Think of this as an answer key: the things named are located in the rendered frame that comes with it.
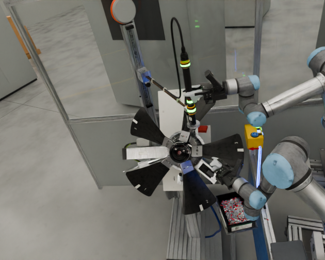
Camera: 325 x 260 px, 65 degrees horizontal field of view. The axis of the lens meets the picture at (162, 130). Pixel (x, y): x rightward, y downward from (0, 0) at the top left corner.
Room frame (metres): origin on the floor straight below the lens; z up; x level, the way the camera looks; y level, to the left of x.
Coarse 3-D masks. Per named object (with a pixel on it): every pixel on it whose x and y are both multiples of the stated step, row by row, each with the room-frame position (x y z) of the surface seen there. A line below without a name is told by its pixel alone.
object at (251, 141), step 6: (246, 126) 1.34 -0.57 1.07; (252, 126) 1.33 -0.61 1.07; (246, 132) 1.29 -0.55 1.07; (252, 132) 1.27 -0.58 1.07; (258, 132) 1.26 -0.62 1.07; (246, 138) 1.27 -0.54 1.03; (252, 138) 1.21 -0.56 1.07; (258, 138) 1.20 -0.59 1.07; (252, 144) 1.21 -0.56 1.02; (258, 144) 1.20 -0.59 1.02
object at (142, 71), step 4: (140, 68) 1.72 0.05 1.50; (144, 68) 1.70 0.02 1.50; (140, 72) 1.65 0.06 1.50; (144, 72) 1.63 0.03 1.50; (148, 72) 1.64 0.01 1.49; (140, 76) 1.65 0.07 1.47; (144, 76) 1.63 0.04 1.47; (140, 80) 1.67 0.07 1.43; (144, 80) 1.63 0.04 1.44; (148, 80) 1.64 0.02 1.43
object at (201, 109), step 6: (186, 102) 1.33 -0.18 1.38; (198, 102) 1.26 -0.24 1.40; (204, 102) 1.23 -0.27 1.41; (210, 102) 1.21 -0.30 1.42; (198, 108) 1.22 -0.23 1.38; (204, 108) 1.20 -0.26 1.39; (210, 108) 1.18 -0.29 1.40; (198, 114) 1.19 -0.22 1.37; (204, 114) 1.17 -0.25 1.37; (186, 120) 1.23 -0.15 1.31; (198, 120) 1.16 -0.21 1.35; (186, 126) 1.20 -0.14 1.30
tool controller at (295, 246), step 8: (296, 240) 0.44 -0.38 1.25; (272, 248) 0.44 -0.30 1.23; (280, 248) 0.43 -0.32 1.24; (288, 248) 0.42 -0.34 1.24; (296, 248) 0.42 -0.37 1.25; (304, 248) 0.41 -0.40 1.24; (272, 256) 0.42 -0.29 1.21; (280, 256) 0.41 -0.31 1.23; (288, 256) 0.40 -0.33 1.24; (296, 256) 0.39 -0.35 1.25; (304, 256) 0.38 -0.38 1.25
